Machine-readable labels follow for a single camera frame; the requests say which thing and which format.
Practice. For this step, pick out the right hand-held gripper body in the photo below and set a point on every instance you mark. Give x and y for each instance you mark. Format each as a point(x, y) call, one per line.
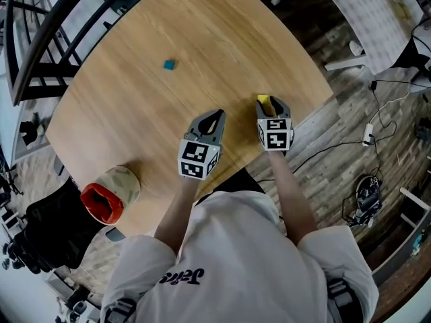
point(276, 135)

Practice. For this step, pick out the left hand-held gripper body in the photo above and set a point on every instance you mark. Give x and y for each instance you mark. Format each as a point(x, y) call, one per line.
point(197, 158)

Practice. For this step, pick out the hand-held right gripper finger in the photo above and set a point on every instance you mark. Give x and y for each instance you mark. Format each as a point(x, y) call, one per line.
point(261, 111)
point(283, 109)

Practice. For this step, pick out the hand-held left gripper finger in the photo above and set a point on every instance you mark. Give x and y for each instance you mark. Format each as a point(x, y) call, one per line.
point(219, 133)
point(193, 126)

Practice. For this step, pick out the yellow cube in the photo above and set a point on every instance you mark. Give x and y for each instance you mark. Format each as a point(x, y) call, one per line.
point(263, 99)

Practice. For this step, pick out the teal cube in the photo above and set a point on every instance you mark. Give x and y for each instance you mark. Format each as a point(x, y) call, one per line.
point(169, 65)

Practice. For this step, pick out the person's left forearm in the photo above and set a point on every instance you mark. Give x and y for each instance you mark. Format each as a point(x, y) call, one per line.
point(175, 217)

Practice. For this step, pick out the person's right forearm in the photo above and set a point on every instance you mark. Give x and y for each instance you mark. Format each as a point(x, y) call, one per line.
point(293, 197)

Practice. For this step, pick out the person's black trouser leg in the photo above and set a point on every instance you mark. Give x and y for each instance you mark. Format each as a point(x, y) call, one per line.
point(235, 180)

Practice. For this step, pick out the cream bucket with orange liner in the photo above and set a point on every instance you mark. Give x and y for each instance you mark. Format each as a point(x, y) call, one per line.
point(118, 183)

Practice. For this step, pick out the white power strip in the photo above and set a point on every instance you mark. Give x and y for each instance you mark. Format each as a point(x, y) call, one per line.
point(367, 135)

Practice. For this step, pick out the person's white shirt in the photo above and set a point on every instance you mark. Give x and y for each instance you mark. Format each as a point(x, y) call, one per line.
point(235, 254)

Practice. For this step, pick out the black round device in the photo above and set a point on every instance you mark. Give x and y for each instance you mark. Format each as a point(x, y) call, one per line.
point(368, 197)

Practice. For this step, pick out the table with patterned cloth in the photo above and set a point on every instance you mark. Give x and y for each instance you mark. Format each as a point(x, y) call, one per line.
point(370, 22)

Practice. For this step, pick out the teal shoe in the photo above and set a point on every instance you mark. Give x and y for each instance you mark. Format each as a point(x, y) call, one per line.
point(41, 126)

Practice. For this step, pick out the black mesh office chair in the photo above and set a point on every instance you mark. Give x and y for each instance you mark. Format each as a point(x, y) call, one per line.
point(57, 234)

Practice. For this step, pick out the black metal railing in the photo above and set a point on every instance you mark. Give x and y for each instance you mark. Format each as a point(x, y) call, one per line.
point(37, 91)

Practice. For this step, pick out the black bag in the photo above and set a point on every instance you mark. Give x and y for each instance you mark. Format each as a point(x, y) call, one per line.
point(27, 133)

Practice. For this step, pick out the white metal frame rack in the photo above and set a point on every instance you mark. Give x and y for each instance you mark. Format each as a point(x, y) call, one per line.
point(412, 202)

